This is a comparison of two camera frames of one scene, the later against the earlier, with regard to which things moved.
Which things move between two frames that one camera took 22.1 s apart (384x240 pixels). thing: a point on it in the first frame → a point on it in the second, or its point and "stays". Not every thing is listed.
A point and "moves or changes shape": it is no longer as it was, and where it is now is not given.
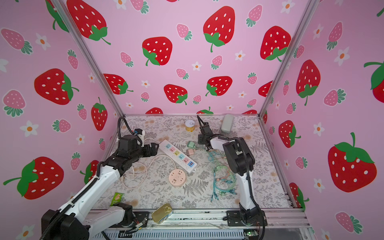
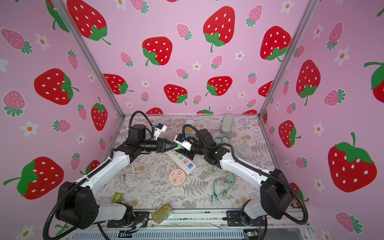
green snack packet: (117, 198) stays
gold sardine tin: (162, 213) stays
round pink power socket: (177, 177) stays
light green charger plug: (191, 144) moves or changes shape
